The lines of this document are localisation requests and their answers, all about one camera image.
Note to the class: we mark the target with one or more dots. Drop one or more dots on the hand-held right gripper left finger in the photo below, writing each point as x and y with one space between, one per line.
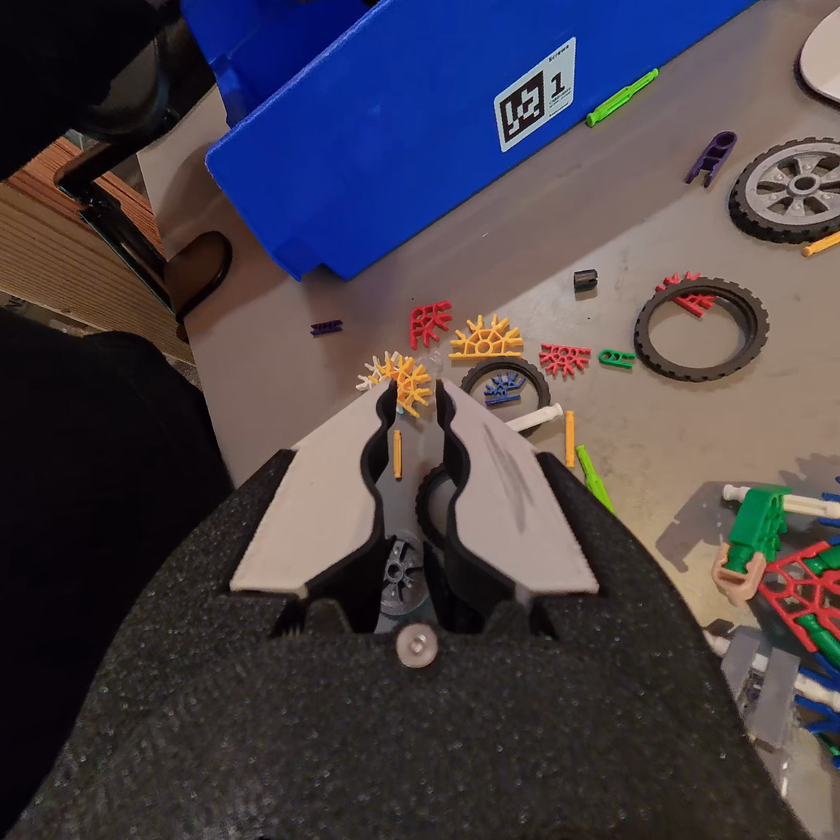
315 518

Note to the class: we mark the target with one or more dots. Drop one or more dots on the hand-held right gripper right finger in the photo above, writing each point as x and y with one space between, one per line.
512 518

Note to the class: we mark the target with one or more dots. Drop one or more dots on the yellow snowflake connector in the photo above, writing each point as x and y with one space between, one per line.
410 384

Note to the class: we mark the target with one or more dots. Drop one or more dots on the black toy tyre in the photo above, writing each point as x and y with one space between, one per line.
426 499
644 331
505 364

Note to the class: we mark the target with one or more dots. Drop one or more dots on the blue labelled storage bin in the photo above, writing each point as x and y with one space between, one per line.
394 131

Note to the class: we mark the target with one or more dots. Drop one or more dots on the lime green toy rod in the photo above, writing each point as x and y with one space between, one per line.
622 98
590 472

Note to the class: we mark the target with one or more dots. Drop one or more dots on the short yellow toy rod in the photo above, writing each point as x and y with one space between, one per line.
397 454
823 244
569 438

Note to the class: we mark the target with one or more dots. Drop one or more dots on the grey wheel hub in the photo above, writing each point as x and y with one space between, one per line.
400 571

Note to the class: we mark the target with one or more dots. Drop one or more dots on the white toy rod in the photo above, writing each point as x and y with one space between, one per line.
535 418

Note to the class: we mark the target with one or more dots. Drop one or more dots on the blue snowflake connector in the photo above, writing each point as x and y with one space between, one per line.
502 390

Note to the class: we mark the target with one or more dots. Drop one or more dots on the white snowflake connector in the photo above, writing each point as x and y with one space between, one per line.
365 380

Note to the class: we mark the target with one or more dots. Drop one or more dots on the red fan connector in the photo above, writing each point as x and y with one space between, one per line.
564 359
695 302
426 321

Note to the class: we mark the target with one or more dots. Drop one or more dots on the yellow half-circle connector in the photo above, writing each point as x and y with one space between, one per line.
485 344

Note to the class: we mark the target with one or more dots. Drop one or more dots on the green clip connector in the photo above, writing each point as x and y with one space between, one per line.
607 359

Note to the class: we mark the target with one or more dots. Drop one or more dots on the small purple connector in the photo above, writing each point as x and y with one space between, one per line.
326 328

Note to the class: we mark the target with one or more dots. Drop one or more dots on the person's torso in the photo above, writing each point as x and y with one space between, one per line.
98 525

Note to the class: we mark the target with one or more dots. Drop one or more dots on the small black spacer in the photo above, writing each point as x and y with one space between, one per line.
586 281

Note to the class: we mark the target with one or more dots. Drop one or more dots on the colourful toy model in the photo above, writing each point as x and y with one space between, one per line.
761 525

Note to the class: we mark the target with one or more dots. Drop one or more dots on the black office chair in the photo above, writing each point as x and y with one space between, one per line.
118 229

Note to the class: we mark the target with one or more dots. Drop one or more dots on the purple clip connector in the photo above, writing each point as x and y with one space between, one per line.
712 157

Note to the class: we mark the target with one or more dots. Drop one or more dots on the toy wheel with grey hub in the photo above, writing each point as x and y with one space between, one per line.
781 190

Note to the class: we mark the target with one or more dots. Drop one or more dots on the white desk stand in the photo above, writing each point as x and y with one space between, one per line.
823 52

